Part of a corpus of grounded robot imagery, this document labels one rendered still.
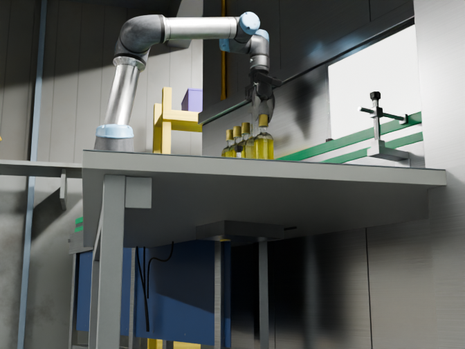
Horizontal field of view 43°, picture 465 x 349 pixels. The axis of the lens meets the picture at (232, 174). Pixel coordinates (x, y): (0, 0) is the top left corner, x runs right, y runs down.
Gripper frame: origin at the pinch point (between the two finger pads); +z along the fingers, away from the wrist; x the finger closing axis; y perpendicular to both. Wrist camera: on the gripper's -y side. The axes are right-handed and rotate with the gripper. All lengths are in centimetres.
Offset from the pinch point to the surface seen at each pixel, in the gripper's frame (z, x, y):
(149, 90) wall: -119, -80, 292
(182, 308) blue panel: 70, 14, 37
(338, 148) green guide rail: 21.9, 2.8, -43.6
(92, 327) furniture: 78, 38, 69
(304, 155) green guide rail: 20.7, 3.4, -27.7
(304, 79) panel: -14.8, -12.3, -9.5
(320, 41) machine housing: -28.3, -15.4, -15.7
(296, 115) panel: -1.8, -12.3, -4.4
